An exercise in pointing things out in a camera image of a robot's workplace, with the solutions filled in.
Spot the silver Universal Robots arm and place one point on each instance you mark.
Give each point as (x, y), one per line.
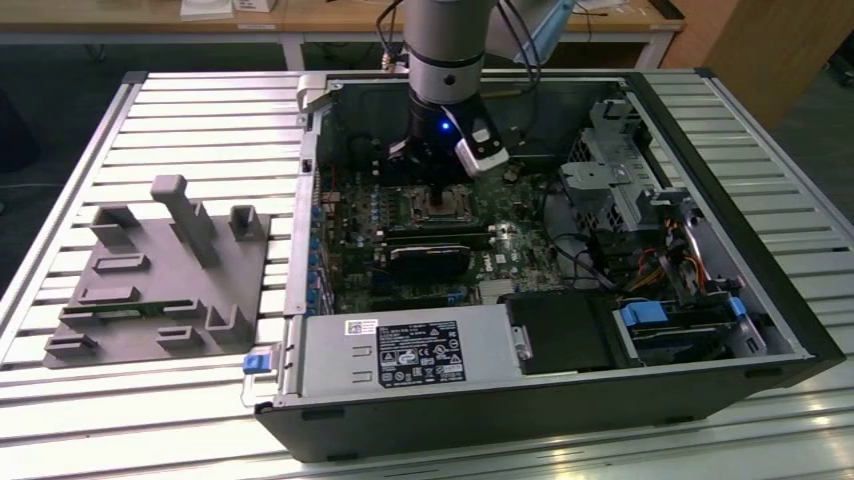
(447, 50)

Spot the CPU socket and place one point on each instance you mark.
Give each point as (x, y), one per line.
(415, 217)

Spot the black graphics card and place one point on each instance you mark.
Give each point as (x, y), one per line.
(427, 259)

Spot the green motherboard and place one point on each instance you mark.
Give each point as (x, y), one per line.
(513, 245)

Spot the grey metal drive cage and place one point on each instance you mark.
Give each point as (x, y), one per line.
(593, 180)

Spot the small silver heatsink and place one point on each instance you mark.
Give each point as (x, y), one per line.
(499, 291)

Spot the grey power supply unit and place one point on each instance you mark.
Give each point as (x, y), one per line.
(333, 345)

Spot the wooden desk white legs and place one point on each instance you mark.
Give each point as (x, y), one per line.
(200, 27)

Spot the white box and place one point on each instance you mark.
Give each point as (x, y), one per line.
(207, 9)

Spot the hard disk in blue carrier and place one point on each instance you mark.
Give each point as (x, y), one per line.
(643, 315)

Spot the grey parts rack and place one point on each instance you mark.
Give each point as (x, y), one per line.
(166, 280)

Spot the blue case latch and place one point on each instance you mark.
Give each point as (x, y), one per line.
(259, 363)

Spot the wooden cabinet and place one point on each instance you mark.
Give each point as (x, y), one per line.
(767, 50)

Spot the green RAM stick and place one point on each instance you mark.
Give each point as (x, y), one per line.
(126, 310)

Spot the black open PC case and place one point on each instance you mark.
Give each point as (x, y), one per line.
(467, 425)

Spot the small blue plastic clip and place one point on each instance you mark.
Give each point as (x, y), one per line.
(736, 306)

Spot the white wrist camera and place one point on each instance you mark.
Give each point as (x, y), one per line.
(481, 150)

